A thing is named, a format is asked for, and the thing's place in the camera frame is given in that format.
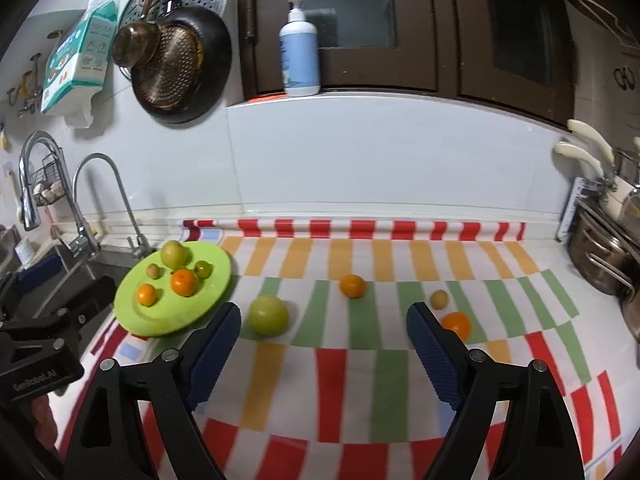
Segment dark brown window frame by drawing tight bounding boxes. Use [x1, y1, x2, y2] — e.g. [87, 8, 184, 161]
[237, 0, 576, 126]

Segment black frying pan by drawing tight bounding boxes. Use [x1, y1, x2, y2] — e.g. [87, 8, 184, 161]
[131, 0, 233, 125]

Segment striped tablecloth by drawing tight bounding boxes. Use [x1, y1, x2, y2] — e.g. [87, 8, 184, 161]
[55, 219, 631, 480]

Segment person's left hand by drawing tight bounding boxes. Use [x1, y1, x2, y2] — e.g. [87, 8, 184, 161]
[27, 392, 59, 453]

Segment green apple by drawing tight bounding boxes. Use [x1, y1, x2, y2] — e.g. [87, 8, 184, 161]
[160, 240, 189, 269]
[249, 295, 290, 337]

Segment brass wall hooks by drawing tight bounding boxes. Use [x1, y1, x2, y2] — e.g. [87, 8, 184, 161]
[6, 52, 46, 118]

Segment large orange with stem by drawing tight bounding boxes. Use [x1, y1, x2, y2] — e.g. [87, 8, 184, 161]
[170, 269, 198, 297]

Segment black wire basket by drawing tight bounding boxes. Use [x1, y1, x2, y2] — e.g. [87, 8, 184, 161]
[31, 155, 68, 206]

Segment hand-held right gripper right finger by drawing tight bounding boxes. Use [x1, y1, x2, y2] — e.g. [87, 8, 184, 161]
[406, 301, 586, 480]

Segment paper towel pack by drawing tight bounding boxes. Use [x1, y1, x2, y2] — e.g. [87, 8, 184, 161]
[40, 0, 123, 128]

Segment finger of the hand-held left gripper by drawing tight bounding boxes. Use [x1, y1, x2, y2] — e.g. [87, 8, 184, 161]
[0, 255, 63, 318]
[27, 276, 118, 343]

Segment copper strainer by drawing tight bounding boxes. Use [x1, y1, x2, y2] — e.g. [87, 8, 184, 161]
[134, 25, 205, 108]

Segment white pump bottle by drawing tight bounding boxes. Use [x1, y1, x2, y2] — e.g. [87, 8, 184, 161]
[278, 0, 321, 97]

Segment green plate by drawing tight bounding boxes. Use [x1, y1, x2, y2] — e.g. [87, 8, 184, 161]
[114, 241, 233, 337]

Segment steel sink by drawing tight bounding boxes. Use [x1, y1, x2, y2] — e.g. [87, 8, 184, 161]
[0, 240, 151, 311]

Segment large chrome faucet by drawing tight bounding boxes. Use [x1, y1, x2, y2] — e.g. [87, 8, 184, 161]
[18, 131, 101, 261]

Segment steel pot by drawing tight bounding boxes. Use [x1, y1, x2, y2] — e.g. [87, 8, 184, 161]
[620, 290, 640, 343]
[565, 205, 640, 296]

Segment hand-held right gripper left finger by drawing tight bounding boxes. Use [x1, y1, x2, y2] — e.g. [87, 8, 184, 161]
[62, 301, 242, 480]

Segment copper saucepan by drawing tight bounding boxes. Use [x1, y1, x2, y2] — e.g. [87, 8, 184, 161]
[111, 0, 161, 68]

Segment thin chrome faucet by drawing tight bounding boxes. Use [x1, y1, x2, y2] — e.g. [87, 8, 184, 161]
[72, 153, 153, 261]

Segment white metal rack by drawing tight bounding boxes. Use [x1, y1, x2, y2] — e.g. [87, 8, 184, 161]
[556, 177, 591, 243]

